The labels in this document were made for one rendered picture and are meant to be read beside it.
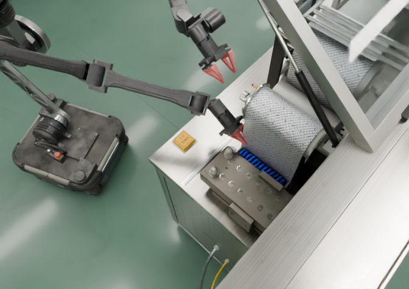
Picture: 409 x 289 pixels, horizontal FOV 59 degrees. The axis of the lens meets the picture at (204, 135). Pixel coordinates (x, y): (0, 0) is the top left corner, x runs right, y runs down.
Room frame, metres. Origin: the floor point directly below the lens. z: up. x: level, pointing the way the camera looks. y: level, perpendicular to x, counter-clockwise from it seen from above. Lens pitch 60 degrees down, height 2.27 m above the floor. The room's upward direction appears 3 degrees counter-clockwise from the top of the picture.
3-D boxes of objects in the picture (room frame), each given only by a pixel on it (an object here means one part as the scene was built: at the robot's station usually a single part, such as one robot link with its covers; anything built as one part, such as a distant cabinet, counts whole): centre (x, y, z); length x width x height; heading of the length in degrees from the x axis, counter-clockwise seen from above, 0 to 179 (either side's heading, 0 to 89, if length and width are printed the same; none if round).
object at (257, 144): (0.59, -0.23, 1.10); 0.23 x 0.01 x 0.18; 44
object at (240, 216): (0.40, -0.11, 0.97); 0.10 x 0.03 x 0.11; 44
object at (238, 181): (0.48, -0.17, 1.00); 0.40 x 0.16 x 0.06; 44
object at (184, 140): (0.77, 0.09, 0.91); 0.07 x 0.07 x 0.02; 44
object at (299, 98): (0.71, -0.36, 1.18); 0.26 x 0.12 x 0.12; 44
